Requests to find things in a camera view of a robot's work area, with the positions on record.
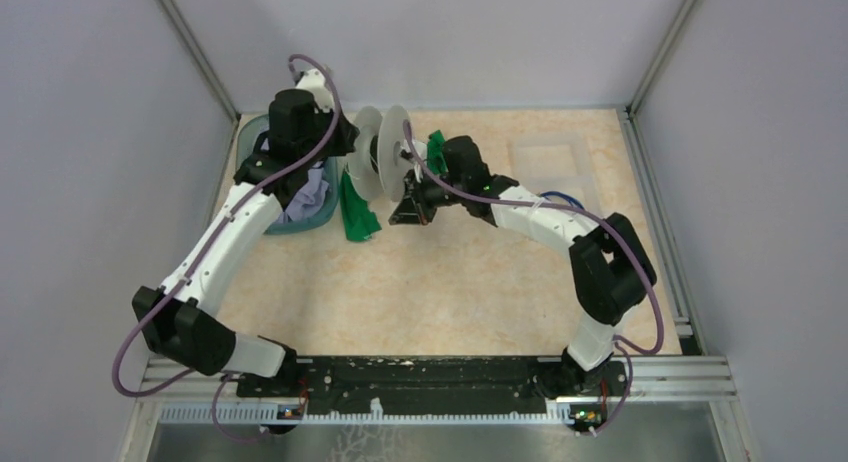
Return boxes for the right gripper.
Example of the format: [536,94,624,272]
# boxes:
[390,165,468,226]

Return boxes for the white filament spool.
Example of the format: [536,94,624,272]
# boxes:
[345,105,412,202]

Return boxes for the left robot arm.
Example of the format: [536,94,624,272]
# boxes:
[128,86,358,396]

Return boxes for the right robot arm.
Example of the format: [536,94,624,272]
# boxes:
[378,136,658,398]

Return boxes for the green cloth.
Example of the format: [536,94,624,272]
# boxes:
[339,130,452,243]

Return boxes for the lavender cloth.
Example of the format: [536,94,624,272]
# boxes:
[276,160,330,225]

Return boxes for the teal plastic basket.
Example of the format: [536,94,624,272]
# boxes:
[235,114,339,235]

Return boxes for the clear plastic box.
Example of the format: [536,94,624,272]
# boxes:
[508,132,601,214]

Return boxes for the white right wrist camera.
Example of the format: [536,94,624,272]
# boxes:
[394,142,415,175]

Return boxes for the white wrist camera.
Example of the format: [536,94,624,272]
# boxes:
[295,68,335,112]
[394,142,415,175]

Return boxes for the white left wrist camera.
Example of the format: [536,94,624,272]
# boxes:
[295,68,335,112]

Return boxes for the blue cable coil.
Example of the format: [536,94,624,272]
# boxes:
[539,191,587,212]

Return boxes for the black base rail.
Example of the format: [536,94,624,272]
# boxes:
[236,356,629,425]

